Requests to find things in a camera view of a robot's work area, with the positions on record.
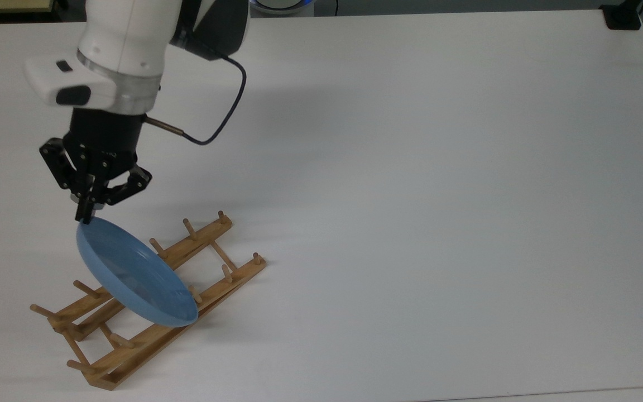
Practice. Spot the yellow wooden furniture edge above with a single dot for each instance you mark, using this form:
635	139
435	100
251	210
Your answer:
6	5

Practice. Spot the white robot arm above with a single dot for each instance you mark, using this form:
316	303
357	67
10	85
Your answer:
126	44

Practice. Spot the wooden plate rack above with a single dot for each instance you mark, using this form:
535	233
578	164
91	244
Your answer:
132	343

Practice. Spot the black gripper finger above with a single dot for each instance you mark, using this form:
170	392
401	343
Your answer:
73	178
129	185

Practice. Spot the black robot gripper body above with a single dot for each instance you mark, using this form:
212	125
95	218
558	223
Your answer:
106	137

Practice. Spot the black clamp block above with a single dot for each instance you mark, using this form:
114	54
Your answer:
622	17

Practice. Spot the blue round plate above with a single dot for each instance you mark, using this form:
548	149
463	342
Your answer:
132	273

